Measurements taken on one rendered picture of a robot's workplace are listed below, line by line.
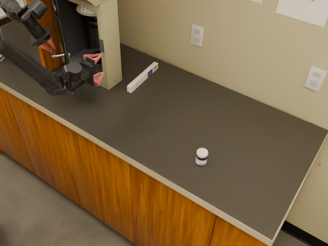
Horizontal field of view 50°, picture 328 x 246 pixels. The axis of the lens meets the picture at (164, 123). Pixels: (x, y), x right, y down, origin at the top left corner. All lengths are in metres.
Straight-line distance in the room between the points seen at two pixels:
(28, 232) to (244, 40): 1.77
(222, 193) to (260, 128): 0.44
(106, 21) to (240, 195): 0.97
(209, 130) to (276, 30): 0.54
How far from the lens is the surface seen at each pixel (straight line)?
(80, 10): 1.77
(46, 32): 1.69
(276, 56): 1.76
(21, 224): 2.57
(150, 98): 1.81
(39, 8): 1.67
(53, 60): 2.07
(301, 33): 1.68
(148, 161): 1.51
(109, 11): 1.69
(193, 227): 1.66
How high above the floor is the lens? 2.09
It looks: 43 degrees down
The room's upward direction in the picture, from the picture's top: 2 degrees clockwise
